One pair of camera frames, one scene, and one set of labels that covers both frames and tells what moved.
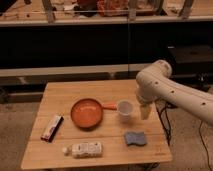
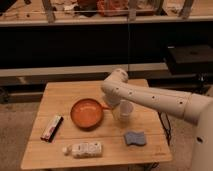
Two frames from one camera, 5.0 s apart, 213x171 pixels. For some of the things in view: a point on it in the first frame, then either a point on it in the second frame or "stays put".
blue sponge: [132, 139] stays put
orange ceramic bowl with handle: [87, 113] stays put
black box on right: [190, 59] stays put
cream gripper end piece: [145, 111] to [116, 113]
